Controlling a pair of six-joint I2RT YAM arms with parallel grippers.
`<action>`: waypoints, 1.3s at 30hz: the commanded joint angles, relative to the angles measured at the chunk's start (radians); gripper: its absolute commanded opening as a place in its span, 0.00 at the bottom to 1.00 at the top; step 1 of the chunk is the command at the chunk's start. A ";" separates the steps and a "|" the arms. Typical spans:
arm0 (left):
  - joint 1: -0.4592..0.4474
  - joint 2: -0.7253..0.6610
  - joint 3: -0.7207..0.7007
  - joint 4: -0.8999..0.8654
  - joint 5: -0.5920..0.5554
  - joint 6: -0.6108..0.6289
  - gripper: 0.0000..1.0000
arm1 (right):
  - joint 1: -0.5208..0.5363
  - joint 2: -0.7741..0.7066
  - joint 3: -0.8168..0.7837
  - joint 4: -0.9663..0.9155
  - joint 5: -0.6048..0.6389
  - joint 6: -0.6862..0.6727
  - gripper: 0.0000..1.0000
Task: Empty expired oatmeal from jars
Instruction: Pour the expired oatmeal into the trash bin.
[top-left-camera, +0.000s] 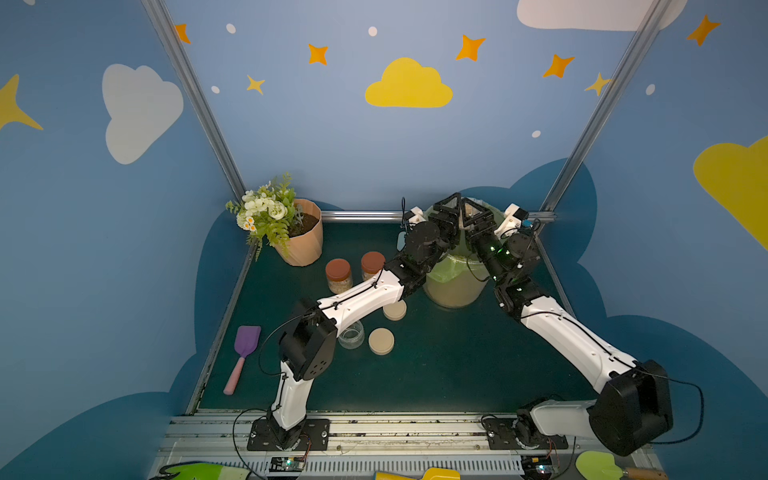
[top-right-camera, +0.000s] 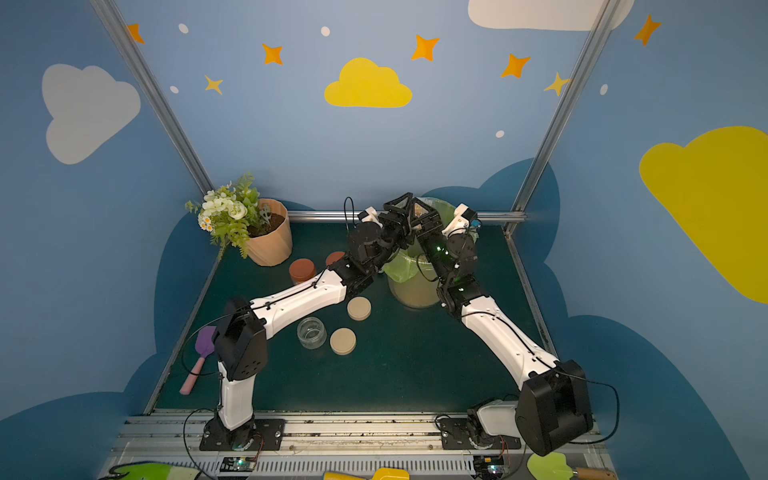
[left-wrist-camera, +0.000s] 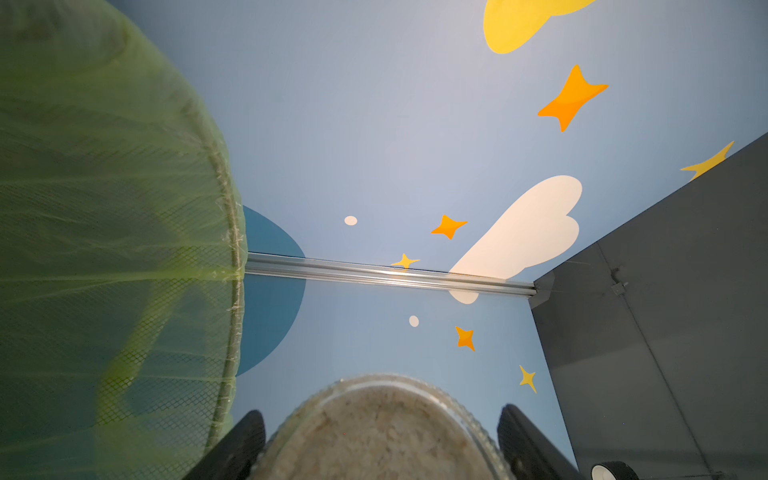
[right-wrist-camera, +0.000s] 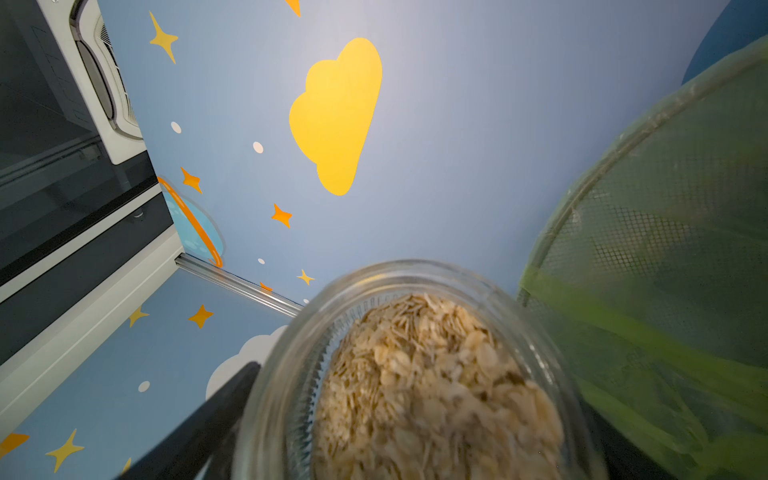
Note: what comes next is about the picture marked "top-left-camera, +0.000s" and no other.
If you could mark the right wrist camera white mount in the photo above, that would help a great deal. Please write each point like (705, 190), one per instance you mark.
(514, 218)

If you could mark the red lid oatmeal jar right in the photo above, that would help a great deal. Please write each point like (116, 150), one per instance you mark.
(372, 263)

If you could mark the beige lid oatmeal jar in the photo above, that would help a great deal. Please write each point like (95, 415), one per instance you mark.
(462, 218)

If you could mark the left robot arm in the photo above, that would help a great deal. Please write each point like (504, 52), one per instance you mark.
(307, 342)

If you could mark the aluminium front rail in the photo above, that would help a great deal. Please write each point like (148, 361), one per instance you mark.
(360, 445)

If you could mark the beige jar lid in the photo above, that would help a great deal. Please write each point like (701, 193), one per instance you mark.
(381, 341)
(395, 311)

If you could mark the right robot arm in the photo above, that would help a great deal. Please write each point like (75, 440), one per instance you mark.
(633, 405)

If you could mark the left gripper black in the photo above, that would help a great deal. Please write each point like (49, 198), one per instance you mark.
(444, 222)

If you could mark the terracotta flower pot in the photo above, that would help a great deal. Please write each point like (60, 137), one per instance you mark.
(304, 249)

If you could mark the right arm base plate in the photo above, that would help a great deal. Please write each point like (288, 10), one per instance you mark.
(508, 433)

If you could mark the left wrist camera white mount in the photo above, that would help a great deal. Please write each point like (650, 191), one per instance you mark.
(413, 216)

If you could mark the mesh bin green bag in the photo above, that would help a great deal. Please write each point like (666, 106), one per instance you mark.
(460, 276)

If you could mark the green toy tool left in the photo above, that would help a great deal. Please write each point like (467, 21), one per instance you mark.
(200, 471)

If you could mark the red lid oatmeal jar left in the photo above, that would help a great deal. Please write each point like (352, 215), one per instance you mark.
(338, 275)

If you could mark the right controller board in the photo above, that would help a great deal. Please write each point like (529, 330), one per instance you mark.
(536, 468)

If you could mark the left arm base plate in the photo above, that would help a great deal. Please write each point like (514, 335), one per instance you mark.
(267, 435)

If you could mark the red lid oatmeal jar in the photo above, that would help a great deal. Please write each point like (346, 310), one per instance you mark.
(338, 275)
(372, 263)

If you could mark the clear oatmeal jar front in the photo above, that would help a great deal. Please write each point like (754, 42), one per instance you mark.
(352, 337)

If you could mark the left controller board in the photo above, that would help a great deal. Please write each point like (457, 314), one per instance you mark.
(287, 464)

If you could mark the white flowers green plant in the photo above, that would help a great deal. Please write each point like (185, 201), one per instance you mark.
(268, 214)

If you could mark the purple pink toy spatula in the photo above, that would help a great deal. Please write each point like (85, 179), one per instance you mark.
(246, 343)

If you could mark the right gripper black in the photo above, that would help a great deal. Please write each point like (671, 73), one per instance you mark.
(483, 224)

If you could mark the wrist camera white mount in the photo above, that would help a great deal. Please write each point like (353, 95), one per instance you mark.
(413, 216)
(514, 218)

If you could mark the green toy spatula wooden handle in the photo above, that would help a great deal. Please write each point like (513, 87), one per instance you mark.
(595, 465)

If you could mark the controller board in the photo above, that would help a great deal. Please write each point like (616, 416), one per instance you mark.
(287, 464)
(536, 468)

